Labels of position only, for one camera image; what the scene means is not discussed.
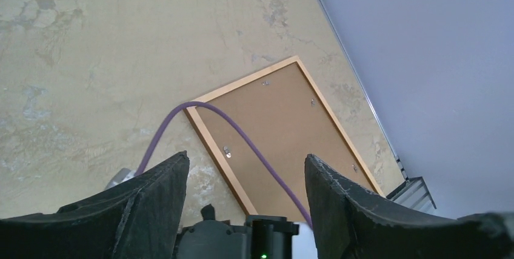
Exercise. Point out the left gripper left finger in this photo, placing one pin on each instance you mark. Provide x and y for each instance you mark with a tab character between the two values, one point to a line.
138	218

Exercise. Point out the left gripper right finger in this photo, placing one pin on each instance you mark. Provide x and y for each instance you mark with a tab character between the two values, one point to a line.
350	221

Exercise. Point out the wooden picture frame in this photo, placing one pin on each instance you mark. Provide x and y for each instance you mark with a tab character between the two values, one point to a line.
271	120

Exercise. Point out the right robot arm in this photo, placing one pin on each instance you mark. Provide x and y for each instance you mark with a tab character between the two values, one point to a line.
261	236

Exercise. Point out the aluminium rail frame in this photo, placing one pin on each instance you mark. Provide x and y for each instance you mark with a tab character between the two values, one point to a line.
366	133

